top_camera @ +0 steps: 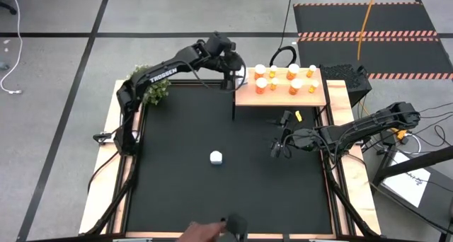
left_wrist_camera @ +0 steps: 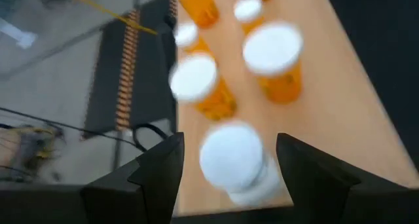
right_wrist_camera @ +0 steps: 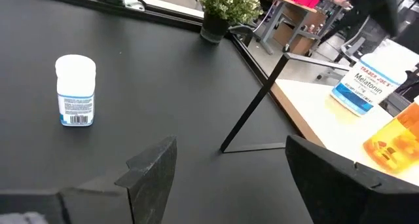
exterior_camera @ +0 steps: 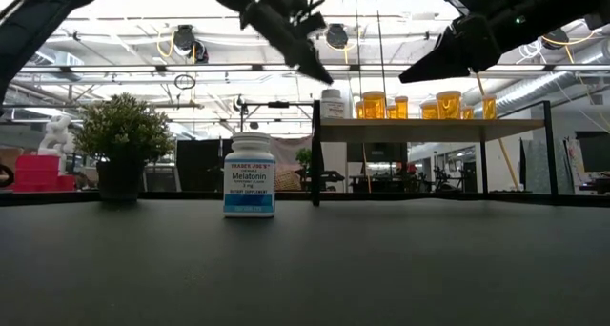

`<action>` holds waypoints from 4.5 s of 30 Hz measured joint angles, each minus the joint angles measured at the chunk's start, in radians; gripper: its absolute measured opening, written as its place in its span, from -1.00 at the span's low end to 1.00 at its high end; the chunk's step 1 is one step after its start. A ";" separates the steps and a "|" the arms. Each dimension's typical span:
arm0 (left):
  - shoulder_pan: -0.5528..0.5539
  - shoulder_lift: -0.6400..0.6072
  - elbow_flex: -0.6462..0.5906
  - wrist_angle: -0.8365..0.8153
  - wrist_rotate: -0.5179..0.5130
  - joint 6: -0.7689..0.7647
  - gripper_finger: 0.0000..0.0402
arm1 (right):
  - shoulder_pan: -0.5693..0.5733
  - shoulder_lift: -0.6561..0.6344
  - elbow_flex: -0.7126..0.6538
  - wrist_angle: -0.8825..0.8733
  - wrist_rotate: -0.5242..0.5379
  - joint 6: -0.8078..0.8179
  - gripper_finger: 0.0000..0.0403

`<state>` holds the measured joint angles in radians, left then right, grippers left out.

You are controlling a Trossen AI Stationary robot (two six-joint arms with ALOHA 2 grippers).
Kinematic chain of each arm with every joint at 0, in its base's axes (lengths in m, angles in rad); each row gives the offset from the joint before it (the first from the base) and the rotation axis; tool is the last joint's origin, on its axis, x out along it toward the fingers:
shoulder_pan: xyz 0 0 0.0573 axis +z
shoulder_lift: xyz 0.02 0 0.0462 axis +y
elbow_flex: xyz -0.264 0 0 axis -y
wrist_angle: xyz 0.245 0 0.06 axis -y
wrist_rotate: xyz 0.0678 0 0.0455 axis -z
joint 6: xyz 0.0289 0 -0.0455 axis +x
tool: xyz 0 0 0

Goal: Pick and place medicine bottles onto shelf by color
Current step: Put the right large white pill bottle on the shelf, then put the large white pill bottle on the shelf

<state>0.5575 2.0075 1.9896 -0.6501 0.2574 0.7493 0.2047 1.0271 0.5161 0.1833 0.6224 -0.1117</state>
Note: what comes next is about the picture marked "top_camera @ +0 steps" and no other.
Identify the small orange pill bottle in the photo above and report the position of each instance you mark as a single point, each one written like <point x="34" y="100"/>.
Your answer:
<point x="273" y="70"/>
<point x="311" y="70"/>
<point x="274" y="83"/>
<point x="313" y="86"/>

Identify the black table mat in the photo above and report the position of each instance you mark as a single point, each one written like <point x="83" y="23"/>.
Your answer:
<point x="170" y="199"/>

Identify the black floor mat striped edges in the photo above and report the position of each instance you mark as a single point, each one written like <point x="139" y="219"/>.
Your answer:
<point x="354" y="19"/>

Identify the white board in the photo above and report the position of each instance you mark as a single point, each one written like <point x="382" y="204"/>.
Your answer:
<point x="407" y="189"/>

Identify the dark side table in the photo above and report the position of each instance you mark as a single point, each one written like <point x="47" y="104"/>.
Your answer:
<point x="440" y="196"/>

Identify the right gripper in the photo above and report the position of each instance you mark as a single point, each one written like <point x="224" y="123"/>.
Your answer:
<point x="301" y="139"/>

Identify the black handheld device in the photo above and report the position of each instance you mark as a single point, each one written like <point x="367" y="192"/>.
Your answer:
<point x="236" y="225"/>

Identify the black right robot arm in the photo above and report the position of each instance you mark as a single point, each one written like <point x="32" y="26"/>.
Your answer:
<point x="368" y="127"/>

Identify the black aluminium table frame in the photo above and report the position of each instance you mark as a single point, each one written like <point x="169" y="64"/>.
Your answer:
<point x="201" y="82"/>

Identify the potted green plant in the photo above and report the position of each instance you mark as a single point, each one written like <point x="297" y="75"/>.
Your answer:
<point x="159" y="92"/>

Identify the person's hand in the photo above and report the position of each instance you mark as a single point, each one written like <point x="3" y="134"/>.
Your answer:
<point x="201" y="233"/>

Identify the black office chair base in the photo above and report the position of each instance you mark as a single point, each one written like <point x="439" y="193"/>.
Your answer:
<point x="8" y="6"/>

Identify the black perforated crate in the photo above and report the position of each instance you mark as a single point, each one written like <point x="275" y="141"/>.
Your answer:
<point x="345" y="77"/>

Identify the wooden shelf with black frame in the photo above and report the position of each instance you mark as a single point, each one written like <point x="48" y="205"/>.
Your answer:
<point x="283" y="99"/>

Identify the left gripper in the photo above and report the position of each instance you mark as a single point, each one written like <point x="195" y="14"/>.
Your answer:
<point x="228" y="61"/>

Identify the orange power plug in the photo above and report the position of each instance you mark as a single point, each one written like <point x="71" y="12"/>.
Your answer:
<point x="400" y="133"/>

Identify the large orange pill bottle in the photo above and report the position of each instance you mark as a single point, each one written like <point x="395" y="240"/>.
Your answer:
<point x="293" y="71"/>
<point x="296" y="86"/>
<point x="261" y="85"/>
<point x="260" y="70"/>

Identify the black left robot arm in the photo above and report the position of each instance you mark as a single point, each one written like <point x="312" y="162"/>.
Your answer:
<point x="163" y="74"/>

